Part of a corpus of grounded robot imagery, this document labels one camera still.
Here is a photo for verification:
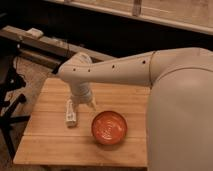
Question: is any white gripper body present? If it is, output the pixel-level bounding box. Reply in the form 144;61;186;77
70;83;93;104

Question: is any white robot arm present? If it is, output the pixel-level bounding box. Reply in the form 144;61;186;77
58;48;213;171

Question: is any orange ceramic bowl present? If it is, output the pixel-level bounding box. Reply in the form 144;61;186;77
91;111;127;145

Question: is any black tripod stand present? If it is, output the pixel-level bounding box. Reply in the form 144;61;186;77
0;45;30;159

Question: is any small white box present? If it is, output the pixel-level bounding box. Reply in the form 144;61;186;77
26;28;43;38

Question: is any long wooden beam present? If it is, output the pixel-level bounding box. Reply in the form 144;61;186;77
0;25;113;61

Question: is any wooden table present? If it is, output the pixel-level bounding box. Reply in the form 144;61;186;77
14;78;149;167

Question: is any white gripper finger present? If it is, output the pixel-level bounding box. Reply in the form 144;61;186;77
71;100;78;110
88;98;96;110

